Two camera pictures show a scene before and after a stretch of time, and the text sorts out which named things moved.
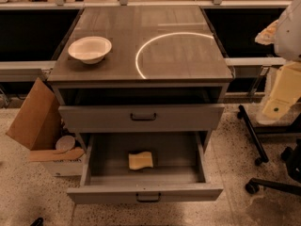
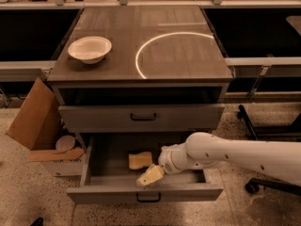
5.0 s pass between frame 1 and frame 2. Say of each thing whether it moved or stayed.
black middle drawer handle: stayed
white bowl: stayed
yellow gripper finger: moved
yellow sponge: stayed
